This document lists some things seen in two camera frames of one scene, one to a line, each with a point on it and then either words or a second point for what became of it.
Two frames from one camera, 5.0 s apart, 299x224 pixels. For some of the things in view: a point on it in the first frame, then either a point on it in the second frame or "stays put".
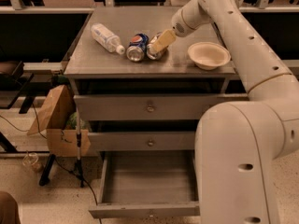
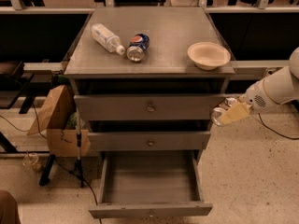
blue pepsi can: (137, 46) stays put
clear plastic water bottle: (107, 39) stays put
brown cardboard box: (61, 142) stays put
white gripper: (178, 24) -> (257, 98)
